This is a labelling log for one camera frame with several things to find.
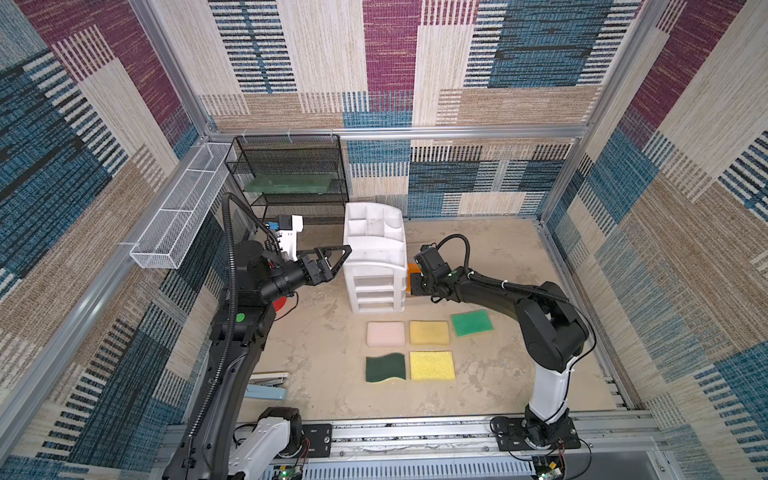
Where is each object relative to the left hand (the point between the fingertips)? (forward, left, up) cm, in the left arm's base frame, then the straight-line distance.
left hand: (341, 252), depth 64 cm
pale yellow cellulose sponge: (-12, -22, -35) cm, 43 cm away
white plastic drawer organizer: (+5, -7, -13) cm, 16 cm away
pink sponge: (-2, -9, -35) cm, 37 cm away
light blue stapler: (-16, +23, -36) cm, 45 cm away
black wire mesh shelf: (+49, +21, -8) cm, 54 cm away
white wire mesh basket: (+19, +57, -19) cm, 63 cm away
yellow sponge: (-2, -22, -36) cm, 42 cm away
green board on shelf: (+36, +20, -9) cm, 42 cm away
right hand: (+13, -21, -32) cm, 41 cm away
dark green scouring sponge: (-12, -9, -35) cm, 38 cm away
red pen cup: (+10, +26, -38) cm, 47 cm away
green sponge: (+1, -34, -35) cm, 49 cm away
